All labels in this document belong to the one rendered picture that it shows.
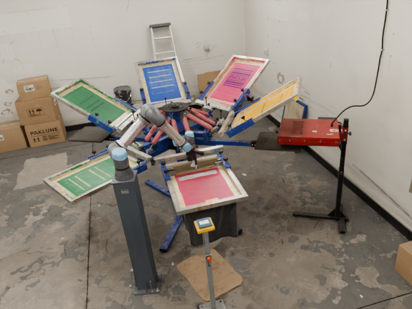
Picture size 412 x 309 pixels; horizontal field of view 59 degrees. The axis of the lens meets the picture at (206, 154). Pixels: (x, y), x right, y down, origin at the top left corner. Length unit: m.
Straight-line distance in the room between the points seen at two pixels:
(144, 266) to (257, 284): 1.04
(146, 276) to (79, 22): 4.82
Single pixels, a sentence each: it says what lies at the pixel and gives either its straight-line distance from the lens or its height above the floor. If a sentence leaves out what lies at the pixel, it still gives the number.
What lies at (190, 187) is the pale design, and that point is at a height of 0.96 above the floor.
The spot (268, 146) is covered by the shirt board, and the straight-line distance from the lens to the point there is 3.80.
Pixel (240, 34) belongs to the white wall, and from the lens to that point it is 7.56.
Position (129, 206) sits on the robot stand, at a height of 0.96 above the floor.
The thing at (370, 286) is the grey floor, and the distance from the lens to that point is 3.75.
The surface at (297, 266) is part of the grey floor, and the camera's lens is 3.80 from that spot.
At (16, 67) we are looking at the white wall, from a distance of 7.36.
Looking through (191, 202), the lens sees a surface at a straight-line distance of 3.00.
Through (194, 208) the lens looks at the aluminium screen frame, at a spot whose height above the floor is 0.98.
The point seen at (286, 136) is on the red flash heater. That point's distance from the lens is 3.65.
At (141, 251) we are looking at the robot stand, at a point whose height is 0.49.
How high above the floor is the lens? 2.66
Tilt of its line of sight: 27 degrees down
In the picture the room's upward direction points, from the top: 6 degrees counter-clockwise
